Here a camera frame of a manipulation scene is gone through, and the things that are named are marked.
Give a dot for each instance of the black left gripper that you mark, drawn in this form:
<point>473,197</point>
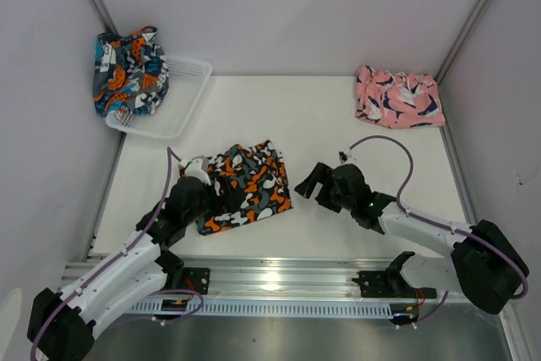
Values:
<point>229,201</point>

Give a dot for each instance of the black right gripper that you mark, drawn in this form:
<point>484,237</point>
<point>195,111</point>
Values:
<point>319,174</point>

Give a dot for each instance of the orange camouflage shorts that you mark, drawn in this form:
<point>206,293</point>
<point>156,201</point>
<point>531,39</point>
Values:
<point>259,176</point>

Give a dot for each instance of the pink shark print shorts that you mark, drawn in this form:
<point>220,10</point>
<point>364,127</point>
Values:
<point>397,100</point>

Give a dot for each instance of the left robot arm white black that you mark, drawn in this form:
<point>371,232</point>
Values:
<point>64,325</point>

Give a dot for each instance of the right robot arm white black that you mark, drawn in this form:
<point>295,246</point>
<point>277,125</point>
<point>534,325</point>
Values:
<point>477,261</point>

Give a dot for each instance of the blue orange patterned shorts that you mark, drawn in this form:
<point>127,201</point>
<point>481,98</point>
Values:
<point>131,73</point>

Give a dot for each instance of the white plastic basket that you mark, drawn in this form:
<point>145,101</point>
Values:
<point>188,81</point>

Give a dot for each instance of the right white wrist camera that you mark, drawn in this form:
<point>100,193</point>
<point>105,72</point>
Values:
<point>346,157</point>

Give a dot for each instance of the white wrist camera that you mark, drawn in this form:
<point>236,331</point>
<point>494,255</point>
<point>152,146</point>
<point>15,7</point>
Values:
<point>346,157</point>
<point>196,168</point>

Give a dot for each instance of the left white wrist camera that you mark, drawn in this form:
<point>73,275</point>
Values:
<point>196,168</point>

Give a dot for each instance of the aluminium mounting rail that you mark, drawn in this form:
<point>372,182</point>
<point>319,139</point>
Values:
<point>284,279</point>

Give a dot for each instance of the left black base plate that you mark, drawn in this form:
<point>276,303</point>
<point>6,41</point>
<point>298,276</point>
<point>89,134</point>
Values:
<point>190,278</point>

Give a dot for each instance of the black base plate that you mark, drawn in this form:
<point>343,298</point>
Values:
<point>190,278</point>
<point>389,284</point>

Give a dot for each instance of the white slotted cable duct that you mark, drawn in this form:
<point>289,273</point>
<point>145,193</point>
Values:
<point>257,308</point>

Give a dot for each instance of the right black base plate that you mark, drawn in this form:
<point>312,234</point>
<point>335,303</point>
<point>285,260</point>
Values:
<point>389,284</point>

